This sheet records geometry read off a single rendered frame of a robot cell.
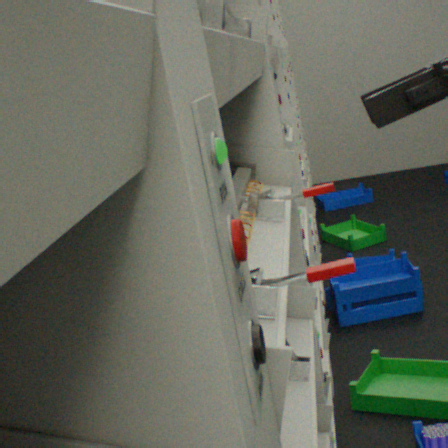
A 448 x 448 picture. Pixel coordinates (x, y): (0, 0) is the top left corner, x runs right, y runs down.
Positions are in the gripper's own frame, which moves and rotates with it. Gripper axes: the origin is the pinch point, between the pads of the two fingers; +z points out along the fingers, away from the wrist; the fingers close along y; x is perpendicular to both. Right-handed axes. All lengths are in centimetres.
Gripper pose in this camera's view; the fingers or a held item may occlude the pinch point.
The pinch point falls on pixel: (400, 97)
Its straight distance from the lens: 62.2
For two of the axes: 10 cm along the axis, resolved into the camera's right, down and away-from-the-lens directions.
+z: -8.9, 4.0, 2.2
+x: 4.4, 8.8, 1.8
